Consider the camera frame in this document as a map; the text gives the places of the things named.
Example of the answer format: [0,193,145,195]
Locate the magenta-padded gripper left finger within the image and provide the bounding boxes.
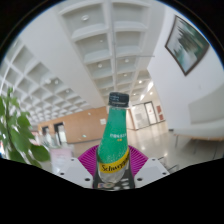
[55,145,101,190]

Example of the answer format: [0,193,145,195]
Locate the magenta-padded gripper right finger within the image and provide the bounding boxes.
[127,145,171,190]

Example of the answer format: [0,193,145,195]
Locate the green plastic drink bottle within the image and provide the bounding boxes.
[95,92,131,185]

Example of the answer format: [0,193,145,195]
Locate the glass double door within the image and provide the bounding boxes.
[131,101,158,131]

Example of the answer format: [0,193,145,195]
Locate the large green leafy plant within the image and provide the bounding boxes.
[0,87,52,170]

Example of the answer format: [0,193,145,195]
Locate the long white padded bench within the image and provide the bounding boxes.
[169,91,224,160]

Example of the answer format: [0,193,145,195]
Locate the recessed ceiling lights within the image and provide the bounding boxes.
[44,13,156,102]

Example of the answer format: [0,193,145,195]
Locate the dark-framed landscape painting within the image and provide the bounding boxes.
[164,14,211,77]

